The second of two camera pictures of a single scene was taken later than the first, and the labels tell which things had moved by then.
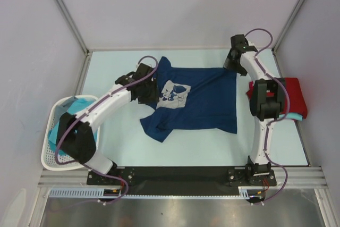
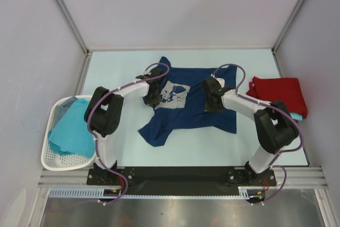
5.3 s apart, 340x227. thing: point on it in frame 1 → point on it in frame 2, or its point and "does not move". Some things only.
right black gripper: (228, 63) → (209, 108)
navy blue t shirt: (192, 98) does not move
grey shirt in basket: (62, 107) does not move
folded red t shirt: (296, 99) does not move
